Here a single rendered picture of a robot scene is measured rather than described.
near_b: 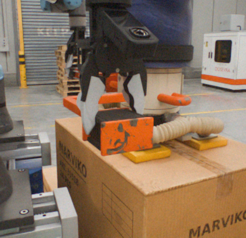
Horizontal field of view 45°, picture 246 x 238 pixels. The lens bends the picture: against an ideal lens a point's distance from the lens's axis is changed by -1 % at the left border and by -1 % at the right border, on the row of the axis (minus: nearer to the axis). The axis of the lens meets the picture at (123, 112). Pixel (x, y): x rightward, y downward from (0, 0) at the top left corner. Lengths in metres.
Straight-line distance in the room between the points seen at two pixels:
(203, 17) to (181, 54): 11.72
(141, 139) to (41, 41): 9.84
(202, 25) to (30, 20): 6.45
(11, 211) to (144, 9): 0.53
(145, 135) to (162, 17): 0.37
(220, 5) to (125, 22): 12.57
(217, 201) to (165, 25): 0.42
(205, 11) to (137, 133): 12.15
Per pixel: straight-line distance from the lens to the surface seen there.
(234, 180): 0.71
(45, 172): 1.97
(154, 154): 0.70
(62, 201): 0.69
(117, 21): 0.42
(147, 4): 0.76
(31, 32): 10.22
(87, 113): 0.45
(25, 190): 0.66
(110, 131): 0.42
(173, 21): 0.76
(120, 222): 0.69
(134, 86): 0.48
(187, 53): 0.78
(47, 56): 10.26
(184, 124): 0.70
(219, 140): 0.83
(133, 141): 0.45
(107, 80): 1.02
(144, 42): 0.38
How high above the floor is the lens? 1.33
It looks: 13 degrees down
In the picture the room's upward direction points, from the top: straight up
